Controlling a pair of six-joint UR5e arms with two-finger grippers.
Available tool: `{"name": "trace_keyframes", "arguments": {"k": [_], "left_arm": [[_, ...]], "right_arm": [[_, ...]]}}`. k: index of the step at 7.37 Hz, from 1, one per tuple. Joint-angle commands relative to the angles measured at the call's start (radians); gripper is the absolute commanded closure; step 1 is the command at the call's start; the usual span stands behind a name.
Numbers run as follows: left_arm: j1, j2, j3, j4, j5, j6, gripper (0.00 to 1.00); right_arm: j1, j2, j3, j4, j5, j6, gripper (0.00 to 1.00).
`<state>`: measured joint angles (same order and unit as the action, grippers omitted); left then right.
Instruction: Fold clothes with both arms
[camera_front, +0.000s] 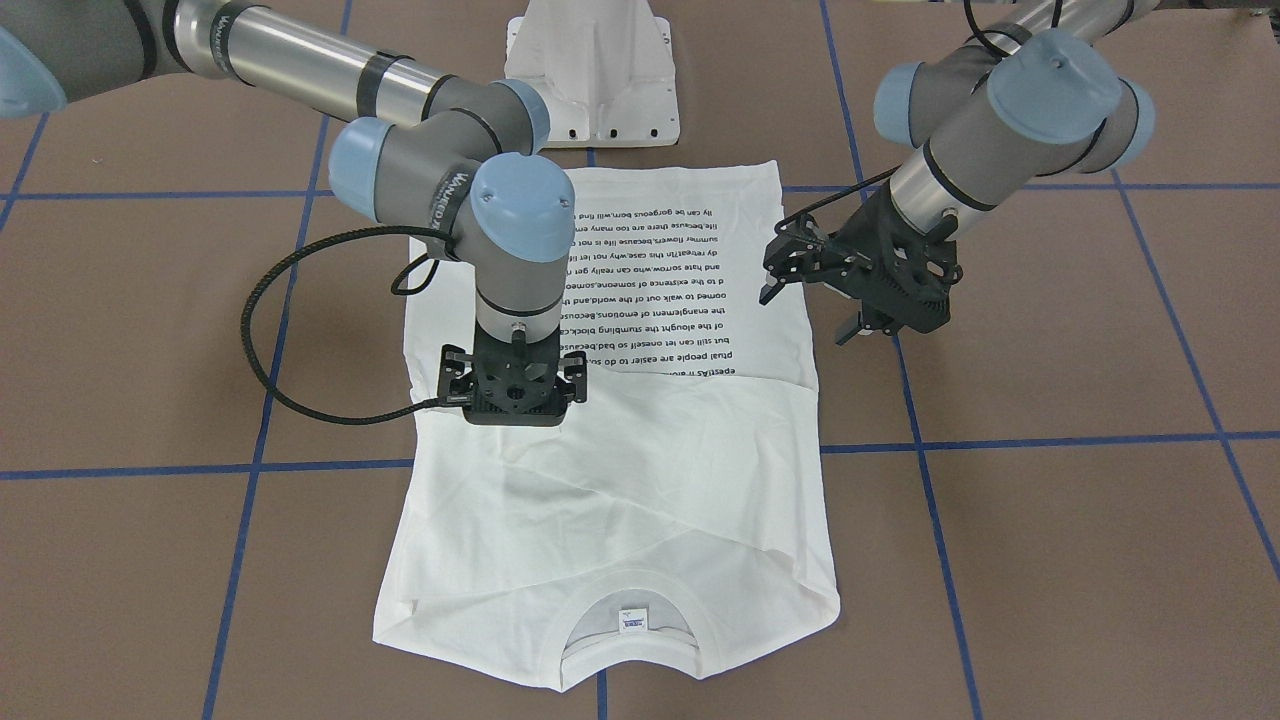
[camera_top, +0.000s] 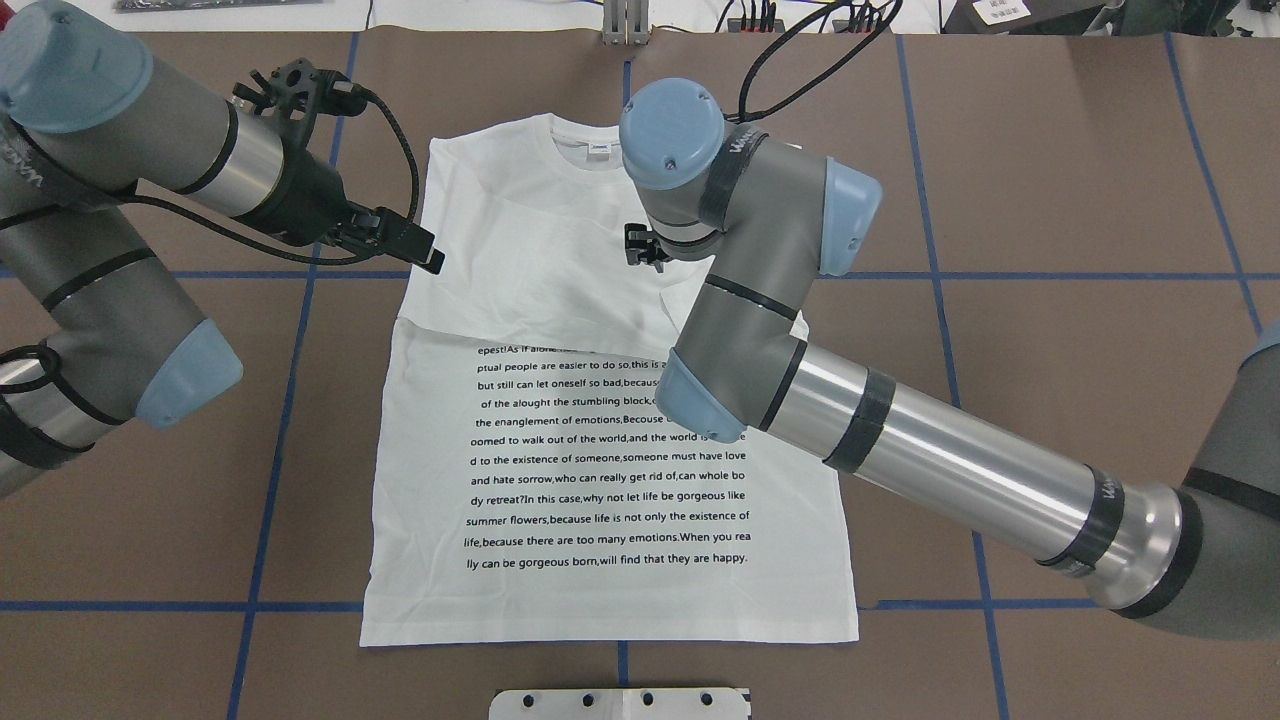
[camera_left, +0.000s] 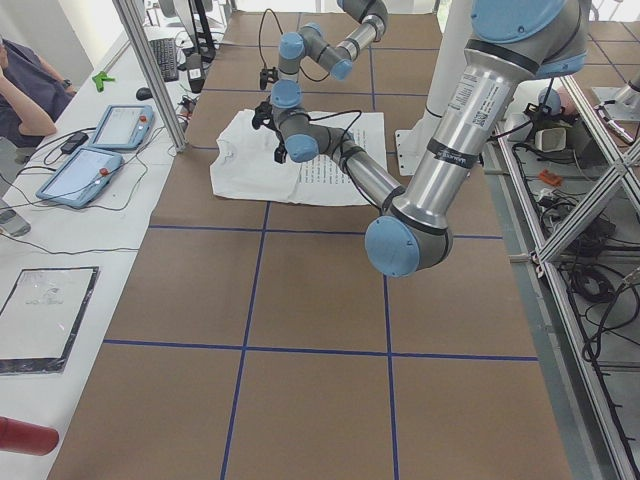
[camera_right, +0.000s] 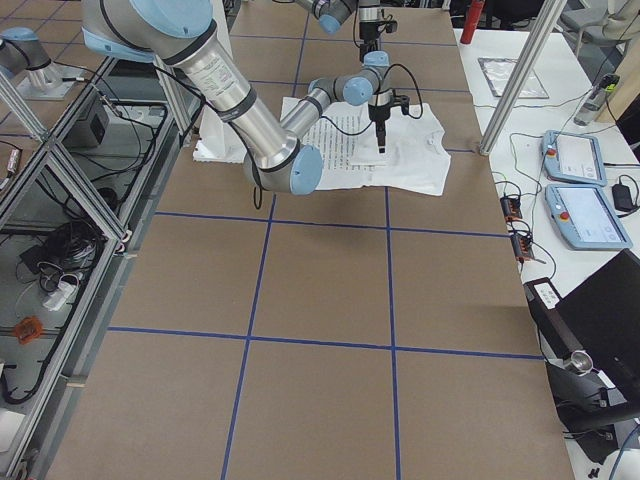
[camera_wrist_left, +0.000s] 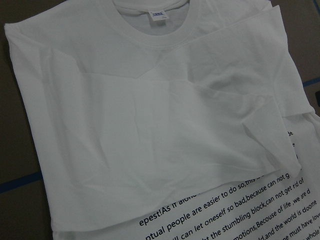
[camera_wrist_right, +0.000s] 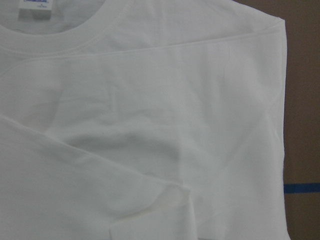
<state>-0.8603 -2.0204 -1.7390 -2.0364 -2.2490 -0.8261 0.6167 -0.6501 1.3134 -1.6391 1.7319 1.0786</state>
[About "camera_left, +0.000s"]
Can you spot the far blue teach pendant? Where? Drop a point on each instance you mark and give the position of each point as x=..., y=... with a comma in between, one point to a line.
x=123, y=127

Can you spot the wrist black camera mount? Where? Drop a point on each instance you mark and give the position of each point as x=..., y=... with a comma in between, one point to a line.
x=268, y=76
x=263, y=116

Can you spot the green plastic clamp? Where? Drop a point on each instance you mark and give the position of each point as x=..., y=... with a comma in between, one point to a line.
x=100, y=79

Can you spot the blue teach pendant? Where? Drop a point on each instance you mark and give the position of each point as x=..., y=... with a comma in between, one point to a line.
x=81, y=177
x=123, y=127

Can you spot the white central pedestal column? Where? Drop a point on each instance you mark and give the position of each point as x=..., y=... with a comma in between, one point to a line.
x=451, y=63

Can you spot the seated person in purple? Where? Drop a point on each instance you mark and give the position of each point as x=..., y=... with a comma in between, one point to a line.
x=33, y=95

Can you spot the black power adapter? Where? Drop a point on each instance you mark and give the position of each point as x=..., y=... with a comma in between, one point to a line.
x=73, y=142

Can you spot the black computer mouse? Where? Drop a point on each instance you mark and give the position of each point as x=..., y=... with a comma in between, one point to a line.
x=143, y=93

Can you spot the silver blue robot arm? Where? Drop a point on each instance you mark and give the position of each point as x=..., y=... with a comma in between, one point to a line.
x=511, y=42
x=337, y=60

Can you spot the white printed t-shirt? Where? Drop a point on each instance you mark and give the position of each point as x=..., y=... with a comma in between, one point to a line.
x=245, y=169

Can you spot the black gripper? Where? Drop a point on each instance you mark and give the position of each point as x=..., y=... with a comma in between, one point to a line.
x=279, y=153

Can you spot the red cylinder bottle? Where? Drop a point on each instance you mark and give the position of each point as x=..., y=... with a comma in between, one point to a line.
x=27, y=438

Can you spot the black framed silver sheet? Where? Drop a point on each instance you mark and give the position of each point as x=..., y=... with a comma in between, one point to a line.
x=41, y=317

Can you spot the near blue teach pendant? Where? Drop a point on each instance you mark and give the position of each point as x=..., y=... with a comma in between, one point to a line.
x=81, y=177

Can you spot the aluminium frame post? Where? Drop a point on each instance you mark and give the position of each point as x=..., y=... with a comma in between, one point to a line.
x=127, y=11

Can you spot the black computer keyboard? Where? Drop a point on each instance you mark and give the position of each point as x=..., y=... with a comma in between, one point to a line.
x=165, y=53

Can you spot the orange connector part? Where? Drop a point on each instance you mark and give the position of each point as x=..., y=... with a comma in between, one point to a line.
x=550, y=178

